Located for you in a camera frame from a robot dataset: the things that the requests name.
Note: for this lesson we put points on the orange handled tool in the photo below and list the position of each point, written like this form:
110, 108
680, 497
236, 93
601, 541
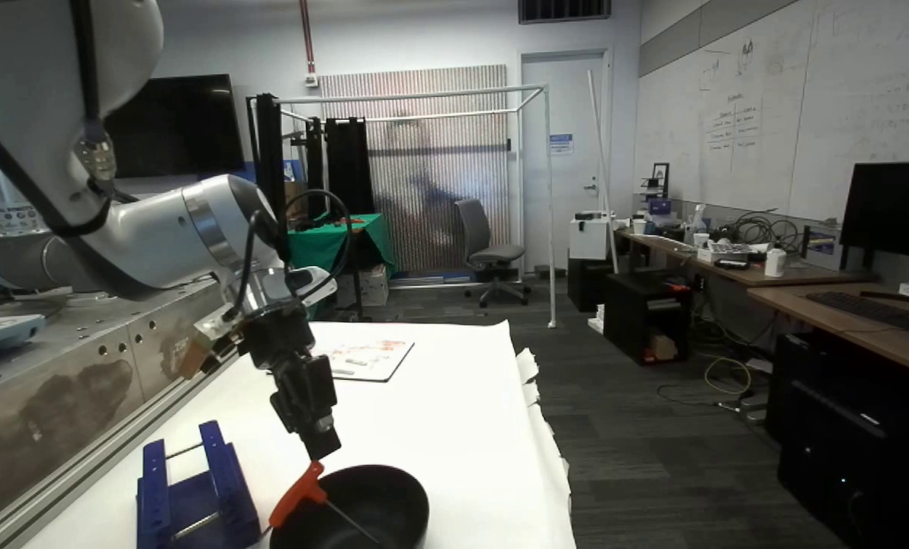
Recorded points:
307, 488

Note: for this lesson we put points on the black computer monitor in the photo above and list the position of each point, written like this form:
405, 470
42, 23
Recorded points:
876, 210

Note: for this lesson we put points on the grey office chair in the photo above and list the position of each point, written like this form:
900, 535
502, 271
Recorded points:
490, 263

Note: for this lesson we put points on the white table cloth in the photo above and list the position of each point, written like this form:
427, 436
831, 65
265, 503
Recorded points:
455, 416

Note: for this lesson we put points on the white cup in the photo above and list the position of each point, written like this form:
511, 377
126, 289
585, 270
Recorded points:
772, 263

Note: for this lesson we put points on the white door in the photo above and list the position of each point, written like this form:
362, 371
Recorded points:
576, 84

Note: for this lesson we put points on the green cloth covered table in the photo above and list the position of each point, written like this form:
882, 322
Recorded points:
364, 238

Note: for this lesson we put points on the white pipe frame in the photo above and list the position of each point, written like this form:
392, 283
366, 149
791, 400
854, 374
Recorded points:
527, 148

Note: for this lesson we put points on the white paper sheet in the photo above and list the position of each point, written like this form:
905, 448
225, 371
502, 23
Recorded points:
366, 361

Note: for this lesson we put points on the black wall television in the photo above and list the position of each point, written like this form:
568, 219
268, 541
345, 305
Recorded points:
177, 127

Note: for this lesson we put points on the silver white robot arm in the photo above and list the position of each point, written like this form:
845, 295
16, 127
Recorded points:
64, 65

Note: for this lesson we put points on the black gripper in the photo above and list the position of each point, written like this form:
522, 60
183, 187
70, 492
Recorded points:
282, 344

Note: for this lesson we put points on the black bowl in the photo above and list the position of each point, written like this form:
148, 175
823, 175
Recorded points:
383, 497

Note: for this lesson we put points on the blue plastic rack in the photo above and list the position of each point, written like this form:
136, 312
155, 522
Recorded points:
207, 511

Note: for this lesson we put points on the black under-desk cabinet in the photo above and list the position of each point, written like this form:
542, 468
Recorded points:
647, 316

